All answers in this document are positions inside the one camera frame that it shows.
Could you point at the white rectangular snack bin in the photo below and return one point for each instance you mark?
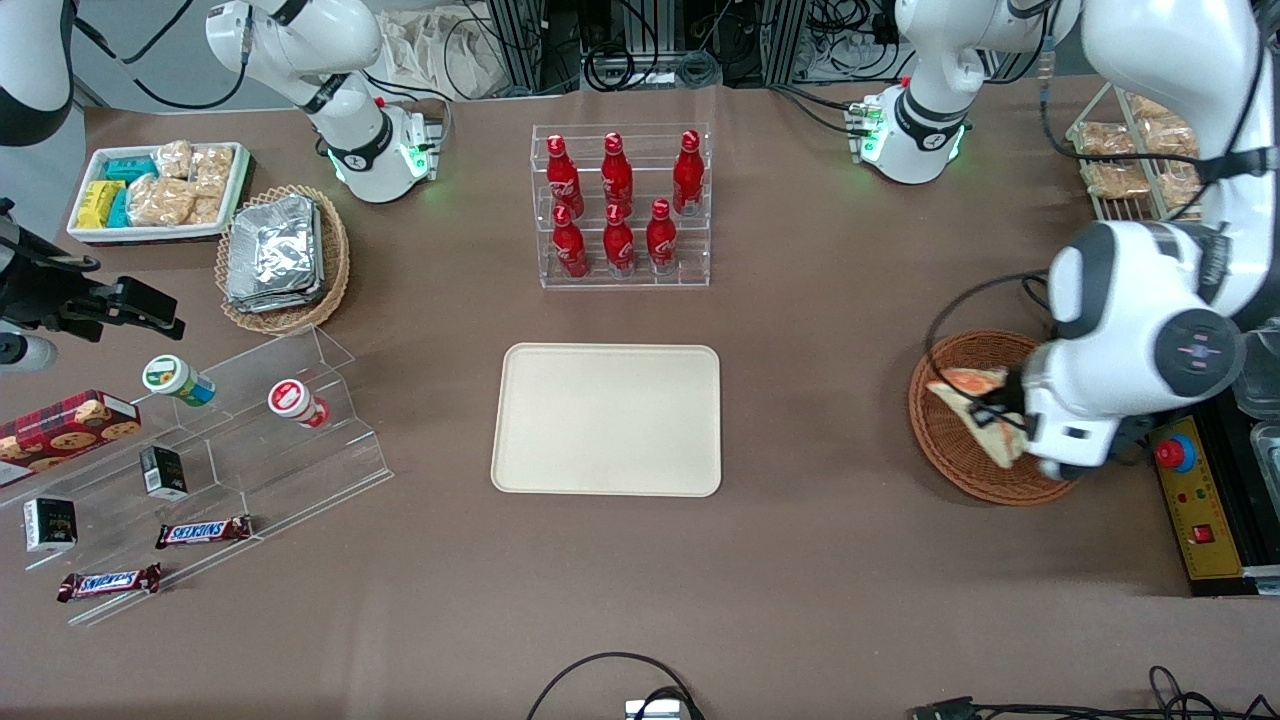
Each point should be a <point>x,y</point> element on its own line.
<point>90,235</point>

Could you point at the red plaid cookie box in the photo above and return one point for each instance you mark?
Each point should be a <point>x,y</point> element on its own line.
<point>65,430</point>

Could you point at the small black and white box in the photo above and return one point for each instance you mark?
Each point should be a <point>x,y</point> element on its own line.
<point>50,525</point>

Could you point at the small silver device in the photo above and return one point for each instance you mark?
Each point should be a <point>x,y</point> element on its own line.
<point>655,710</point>

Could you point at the beige plastic tray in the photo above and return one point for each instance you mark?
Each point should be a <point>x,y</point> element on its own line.
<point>606,420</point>

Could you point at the round brown wicker basket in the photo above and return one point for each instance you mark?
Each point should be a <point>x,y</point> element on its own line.
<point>945,450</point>

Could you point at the yellow snack packet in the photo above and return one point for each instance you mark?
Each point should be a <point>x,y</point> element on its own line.
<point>98,203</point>

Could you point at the stack of silver foil packs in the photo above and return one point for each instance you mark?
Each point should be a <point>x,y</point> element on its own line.
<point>272,252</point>

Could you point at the black and yellow control box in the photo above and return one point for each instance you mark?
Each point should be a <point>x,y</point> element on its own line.
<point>1215,505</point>

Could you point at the oval light wicker basket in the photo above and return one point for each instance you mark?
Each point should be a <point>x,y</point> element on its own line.
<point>335,265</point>

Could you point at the white cloth bag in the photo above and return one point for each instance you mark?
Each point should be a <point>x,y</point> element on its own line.
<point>440,50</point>

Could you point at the Snickers chocolate bar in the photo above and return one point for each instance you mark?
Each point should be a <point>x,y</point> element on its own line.
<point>203,532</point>
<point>108,582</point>

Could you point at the clear bag of rice crackers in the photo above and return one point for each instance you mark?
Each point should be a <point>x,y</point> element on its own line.
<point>174,160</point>
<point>158,202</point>
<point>206,210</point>
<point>213,170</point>

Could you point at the clear bag of bread snacks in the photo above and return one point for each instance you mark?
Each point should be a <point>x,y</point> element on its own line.
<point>1170,137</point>
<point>1105,140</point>
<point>1150,105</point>
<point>1178,185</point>
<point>1120,180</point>

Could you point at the triangular sandwich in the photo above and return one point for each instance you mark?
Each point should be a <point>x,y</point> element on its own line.
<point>1002,445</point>

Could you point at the clear acrylic bottle rack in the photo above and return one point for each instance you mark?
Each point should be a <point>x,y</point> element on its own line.
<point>625,282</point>

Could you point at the clear plastic container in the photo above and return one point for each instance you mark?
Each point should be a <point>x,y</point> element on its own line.
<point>1267,450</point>
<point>1262,370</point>

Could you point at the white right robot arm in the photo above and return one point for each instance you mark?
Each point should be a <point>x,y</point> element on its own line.
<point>330,60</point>

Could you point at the red emergency stop button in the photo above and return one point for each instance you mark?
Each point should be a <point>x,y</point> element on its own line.
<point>1178,452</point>

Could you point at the clear acrylic stepped display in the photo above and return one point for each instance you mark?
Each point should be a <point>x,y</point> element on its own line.
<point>280,470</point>

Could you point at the red cola bottle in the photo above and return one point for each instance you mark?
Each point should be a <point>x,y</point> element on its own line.
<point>617,175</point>
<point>564,180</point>
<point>661,242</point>
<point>619,245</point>
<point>570,248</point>
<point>687,175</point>

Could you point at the red lid yogurt cup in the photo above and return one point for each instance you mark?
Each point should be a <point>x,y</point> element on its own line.
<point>292,400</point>

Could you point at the teal snack packet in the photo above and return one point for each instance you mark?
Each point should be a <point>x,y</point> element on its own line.
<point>130,169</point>
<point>119,208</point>

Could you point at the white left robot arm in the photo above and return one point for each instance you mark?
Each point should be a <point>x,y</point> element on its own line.
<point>1140,310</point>

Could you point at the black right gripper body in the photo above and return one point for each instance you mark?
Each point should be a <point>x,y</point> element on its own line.
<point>42,296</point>

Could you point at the green lid yogurt cup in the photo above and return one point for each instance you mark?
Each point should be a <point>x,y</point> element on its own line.
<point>172,377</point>

